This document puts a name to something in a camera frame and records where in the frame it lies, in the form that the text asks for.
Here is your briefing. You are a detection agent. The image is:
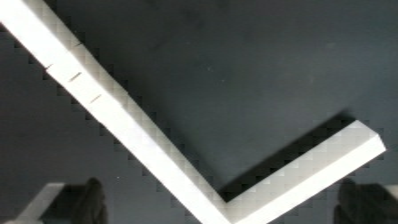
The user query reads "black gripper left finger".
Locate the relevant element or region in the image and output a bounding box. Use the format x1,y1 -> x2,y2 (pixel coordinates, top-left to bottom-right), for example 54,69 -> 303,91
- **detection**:
58,178 -> 108,224

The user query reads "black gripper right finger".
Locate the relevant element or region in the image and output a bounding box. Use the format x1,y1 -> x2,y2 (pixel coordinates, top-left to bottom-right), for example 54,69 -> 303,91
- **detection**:
333,179 -> 398,224

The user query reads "white U-shaped fence wall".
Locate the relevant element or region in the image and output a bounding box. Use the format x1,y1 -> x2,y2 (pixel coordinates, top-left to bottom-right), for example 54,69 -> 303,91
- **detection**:
0,0 -> 385,224

